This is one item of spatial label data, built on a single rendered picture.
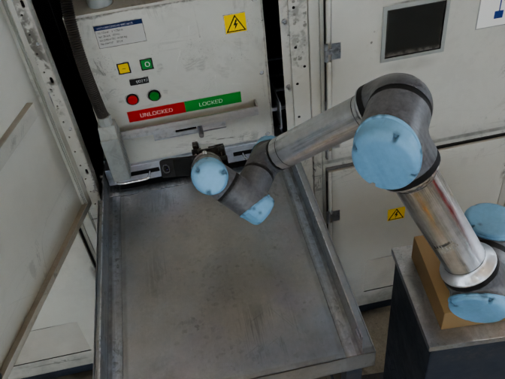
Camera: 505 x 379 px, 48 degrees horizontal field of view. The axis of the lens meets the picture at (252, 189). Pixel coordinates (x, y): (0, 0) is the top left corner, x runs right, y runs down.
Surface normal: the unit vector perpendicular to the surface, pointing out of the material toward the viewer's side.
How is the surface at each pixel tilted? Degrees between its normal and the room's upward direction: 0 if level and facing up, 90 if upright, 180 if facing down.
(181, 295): 0
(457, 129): 90
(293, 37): 90
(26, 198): 90
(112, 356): 0
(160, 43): 90
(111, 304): 0
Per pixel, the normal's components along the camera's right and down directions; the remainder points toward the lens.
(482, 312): -0.27, 0.79
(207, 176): 0.11, 0.19
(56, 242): 0.99, 0.01
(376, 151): -0.40, 0.63
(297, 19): 0.18, 0.65
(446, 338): -0.10, -0.74
